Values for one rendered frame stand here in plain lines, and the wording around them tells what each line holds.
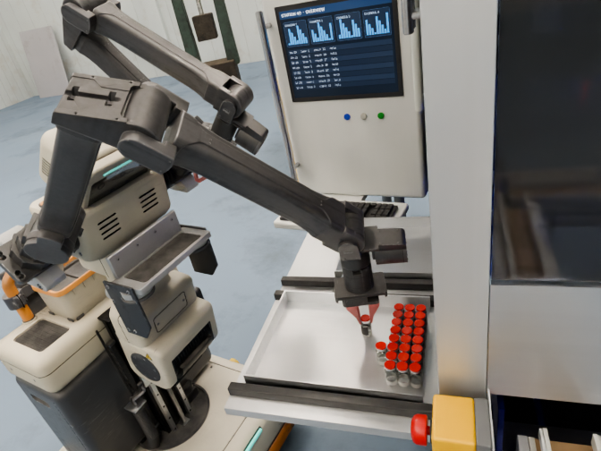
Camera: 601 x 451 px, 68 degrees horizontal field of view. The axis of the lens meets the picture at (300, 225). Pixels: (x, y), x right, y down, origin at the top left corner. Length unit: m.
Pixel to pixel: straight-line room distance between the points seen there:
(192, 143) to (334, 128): 1.04
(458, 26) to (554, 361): 0.43
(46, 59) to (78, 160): 12.22
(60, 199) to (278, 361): 0.52
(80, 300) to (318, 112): 0.97
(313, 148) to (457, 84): 1.24
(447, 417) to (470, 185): 0.32
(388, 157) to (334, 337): 0.78
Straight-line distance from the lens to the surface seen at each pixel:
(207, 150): 0.63
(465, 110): 0.48
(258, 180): 0.66
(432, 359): 0.94
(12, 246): 1.02
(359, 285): 0.87
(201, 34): 8.06
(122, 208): 1.11
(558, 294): 0.60
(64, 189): 0.77
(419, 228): 1.31
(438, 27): 0.46
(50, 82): 12.94
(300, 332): 1.02
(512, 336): 0.64
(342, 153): 1.64
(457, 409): 0.68
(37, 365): 1.43
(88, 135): 0.63
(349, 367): 0.93
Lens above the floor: 1.57
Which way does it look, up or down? 30 degrees down
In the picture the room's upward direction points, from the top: 12 degrees counter-clockwise
